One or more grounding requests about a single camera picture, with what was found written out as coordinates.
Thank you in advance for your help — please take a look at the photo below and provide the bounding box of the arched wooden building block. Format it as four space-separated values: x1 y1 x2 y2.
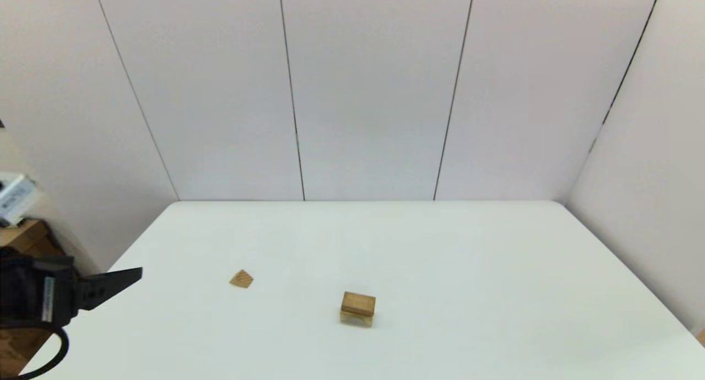
340 308 375 328

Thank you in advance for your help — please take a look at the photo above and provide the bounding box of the rectangular wooden building block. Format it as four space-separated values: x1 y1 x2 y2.
341 291 377 317

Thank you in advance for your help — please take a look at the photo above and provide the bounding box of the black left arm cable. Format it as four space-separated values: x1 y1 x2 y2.
0 319 71 380

